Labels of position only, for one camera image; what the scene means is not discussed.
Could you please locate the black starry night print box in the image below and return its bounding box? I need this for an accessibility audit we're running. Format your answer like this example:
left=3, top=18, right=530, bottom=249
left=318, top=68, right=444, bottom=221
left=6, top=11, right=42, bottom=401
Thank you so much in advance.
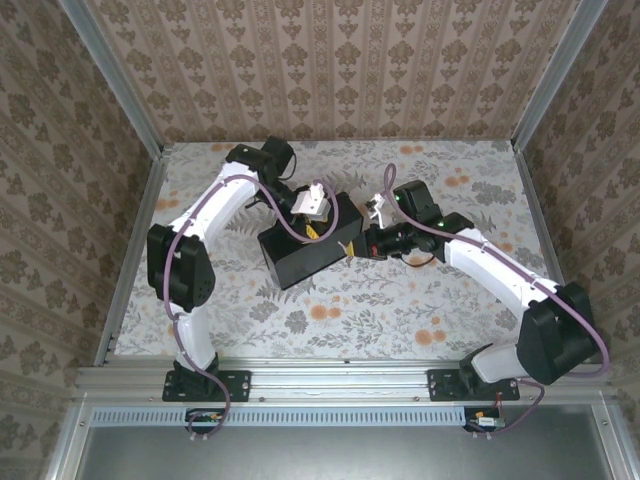
left=257, top=191, right=365, bottom=291

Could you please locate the floral patterned tablecloth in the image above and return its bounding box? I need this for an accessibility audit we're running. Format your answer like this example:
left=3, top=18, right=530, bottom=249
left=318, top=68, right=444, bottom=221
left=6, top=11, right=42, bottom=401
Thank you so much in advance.
left=114, top=140, right=574, bottom=362

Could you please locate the grey metal sheet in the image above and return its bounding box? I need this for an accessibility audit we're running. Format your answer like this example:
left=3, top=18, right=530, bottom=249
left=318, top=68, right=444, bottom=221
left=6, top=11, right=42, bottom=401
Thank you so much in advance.
left=74, top=424, right=626, bottom=480

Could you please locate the small connector board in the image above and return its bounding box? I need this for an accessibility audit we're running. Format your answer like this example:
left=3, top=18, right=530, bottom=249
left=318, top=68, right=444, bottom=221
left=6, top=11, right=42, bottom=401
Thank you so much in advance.
left=463, top=405, right=505, bottom=434
left=185, top=407, right=227, bottom=432

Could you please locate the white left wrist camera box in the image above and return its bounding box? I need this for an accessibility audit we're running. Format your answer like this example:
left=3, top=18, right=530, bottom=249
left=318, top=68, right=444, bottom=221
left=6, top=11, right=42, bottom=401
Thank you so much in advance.
left=291, top=182, right=331, bottom=217

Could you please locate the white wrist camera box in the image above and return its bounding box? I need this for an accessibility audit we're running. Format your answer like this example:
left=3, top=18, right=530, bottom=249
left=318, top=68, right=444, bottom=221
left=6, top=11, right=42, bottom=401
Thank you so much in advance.
left=366, top=193, right=390, bottom=227
left=291, top=182, right=331, bottom=217

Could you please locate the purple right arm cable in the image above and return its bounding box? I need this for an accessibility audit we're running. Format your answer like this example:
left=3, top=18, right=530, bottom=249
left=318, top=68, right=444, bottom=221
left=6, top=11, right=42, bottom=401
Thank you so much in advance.
left=382, top=163, right=611, bottom=441

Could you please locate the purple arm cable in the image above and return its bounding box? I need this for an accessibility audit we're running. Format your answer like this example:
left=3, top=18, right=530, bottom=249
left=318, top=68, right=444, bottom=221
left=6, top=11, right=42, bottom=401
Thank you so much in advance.
left=164, top=177, right=344, bottom=444
left=382, top=163, right=611, bottom=441

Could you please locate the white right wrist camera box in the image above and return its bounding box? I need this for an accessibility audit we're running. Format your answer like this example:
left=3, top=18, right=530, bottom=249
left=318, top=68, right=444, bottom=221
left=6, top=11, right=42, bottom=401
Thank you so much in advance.
left=366, top=193, right=390, bottom=227

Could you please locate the aluminium side rail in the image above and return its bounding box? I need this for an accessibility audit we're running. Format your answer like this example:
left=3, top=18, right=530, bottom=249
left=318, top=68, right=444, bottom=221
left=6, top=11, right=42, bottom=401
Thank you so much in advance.
left=512, top=142, right=569, bottom=289
left=93, top=144, right=174, bottom=366

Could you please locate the aluminium mounting rail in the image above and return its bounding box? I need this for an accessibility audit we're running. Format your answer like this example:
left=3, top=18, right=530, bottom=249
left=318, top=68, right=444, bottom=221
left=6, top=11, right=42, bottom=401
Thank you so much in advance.
left=73, top=360, right=615, bottom=404

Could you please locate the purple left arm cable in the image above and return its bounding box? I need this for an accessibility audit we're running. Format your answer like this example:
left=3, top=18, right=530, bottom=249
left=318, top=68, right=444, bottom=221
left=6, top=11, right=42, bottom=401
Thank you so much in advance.
left=164, top=177, right=344, bottom=444

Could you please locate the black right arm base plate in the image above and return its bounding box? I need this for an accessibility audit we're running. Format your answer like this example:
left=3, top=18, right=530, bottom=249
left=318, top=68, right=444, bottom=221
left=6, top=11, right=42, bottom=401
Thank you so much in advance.
left=427, top=368, right=521, bottom=403

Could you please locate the grey slotted cable duct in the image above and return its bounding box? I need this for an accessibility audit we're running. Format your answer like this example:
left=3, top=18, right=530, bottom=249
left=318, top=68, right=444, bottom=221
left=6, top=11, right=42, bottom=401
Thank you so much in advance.
left=91, top=405, right=470, bottom=428

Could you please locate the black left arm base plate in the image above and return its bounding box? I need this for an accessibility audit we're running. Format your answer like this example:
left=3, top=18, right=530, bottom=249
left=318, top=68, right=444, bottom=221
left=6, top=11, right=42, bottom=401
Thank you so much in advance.
left=162, top=368, right=252, bottom=403

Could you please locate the aluminium frame post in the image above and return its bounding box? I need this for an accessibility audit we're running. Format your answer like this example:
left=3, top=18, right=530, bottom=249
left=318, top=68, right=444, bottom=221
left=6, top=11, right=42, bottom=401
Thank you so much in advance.
left=510, top=0, right=610, bottom=151
left=57, top=0, right=167, bottom=157

